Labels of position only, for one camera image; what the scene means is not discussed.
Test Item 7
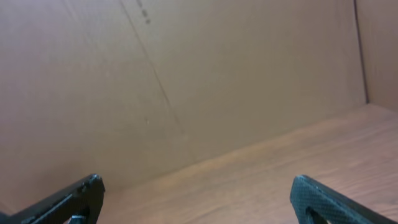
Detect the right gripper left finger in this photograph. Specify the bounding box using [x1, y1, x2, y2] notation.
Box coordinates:
[1, 174, 105, 224]

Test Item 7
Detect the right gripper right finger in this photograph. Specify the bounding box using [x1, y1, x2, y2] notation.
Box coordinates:
[290, 175, 397, 224]

